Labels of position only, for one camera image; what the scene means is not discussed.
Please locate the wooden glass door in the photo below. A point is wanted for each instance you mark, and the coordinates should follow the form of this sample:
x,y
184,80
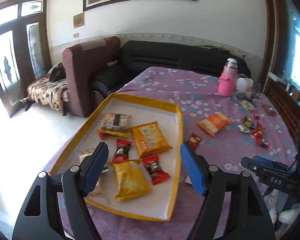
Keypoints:
x,y
17,55

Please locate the remote control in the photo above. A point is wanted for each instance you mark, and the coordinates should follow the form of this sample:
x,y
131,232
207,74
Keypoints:
x,y
112,63

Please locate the dark bag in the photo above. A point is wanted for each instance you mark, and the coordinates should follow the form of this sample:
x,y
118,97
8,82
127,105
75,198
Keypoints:
x,y
57,72

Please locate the orange soda cracker packet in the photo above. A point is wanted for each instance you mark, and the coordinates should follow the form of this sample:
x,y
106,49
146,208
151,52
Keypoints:
x,y
215,123

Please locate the grey snack packet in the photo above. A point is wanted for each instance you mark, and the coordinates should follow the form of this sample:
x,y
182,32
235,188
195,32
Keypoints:
x,y
240,96

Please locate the brown armchair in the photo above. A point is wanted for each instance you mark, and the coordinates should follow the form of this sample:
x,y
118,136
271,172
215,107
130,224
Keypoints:
x,y
87,75

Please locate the green white snack packet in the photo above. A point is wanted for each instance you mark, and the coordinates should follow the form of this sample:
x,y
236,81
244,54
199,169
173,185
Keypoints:
x,y
247,106

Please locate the patterned blanket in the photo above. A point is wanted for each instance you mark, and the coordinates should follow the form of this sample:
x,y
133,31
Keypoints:
x,y
47,92

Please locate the red peanut packet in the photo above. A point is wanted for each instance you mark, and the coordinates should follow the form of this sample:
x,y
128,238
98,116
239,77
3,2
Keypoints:
x,y
195,140

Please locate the black leather sofa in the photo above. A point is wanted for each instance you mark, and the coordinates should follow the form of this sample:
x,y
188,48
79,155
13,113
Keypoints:
x,y
165,55

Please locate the yellow-rimmed white tray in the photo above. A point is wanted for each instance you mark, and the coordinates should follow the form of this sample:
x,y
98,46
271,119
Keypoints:
x,y
130,107

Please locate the brown snack packet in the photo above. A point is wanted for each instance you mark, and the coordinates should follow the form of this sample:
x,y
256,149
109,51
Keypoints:
x,y
268,109

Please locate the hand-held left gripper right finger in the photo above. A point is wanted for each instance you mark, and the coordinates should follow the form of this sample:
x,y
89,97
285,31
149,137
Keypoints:
x,y
193,167

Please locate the yellow cheese cracker packet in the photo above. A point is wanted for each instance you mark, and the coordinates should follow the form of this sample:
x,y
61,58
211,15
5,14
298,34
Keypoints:
x,y
130,180

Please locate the person's right hand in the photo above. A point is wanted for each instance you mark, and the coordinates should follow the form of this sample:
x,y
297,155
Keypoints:
x,y
290,213

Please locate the small red candy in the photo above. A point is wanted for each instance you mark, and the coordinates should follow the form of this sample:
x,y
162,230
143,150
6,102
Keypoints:
x,y
256,115

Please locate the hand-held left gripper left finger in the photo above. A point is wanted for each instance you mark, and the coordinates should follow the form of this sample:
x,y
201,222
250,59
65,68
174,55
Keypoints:
x,y
95,167

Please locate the orange-yellow biscuit packet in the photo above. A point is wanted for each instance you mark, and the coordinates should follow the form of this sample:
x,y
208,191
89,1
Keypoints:
x,y
150,138

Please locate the pink knit-sleeved bottle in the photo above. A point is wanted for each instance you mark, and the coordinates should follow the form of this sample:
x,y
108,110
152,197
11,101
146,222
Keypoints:
x,y
227,80

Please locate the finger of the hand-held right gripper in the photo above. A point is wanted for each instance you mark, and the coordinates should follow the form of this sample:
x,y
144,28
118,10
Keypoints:
x,y
263,160
272,178

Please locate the wooden cabinet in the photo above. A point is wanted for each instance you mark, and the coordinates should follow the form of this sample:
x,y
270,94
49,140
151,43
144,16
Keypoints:
x,y
282,105

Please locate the clear brown cake packet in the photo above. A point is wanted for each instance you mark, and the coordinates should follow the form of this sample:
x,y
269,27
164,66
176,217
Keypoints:
x,y
115,122

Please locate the small wall sign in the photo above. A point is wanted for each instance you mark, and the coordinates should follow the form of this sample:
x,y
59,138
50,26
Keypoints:
x,y
79,20

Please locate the gold green candy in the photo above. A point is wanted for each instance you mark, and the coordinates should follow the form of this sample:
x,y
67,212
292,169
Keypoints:
x,y
245,125

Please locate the white cup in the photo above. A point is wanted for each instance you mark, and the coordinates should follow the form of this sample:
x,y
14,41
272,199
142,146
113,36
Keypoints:
x,y
245,85

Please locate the purple floral tablecloth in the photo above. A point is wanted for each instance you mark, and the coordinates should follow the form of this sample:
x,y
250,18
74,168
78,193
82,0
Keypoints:
x,y
165,85

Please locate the black phone stand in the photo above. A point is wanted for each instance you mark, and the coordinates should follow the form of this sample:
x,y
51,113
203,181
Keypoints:
x,y
255,95

